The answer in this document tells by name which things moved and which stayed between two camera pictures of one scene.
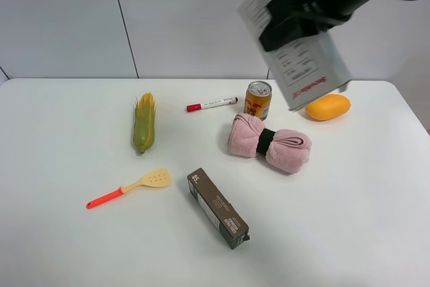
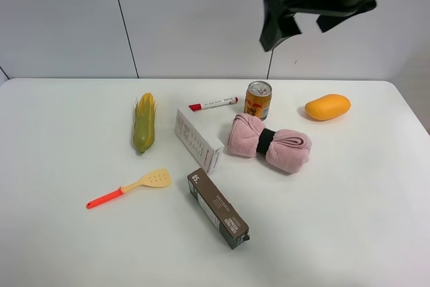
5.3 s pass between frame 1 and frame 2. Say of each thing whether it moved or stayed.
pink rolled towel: stayed
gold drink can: stayed
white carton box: moved
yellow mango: stayed
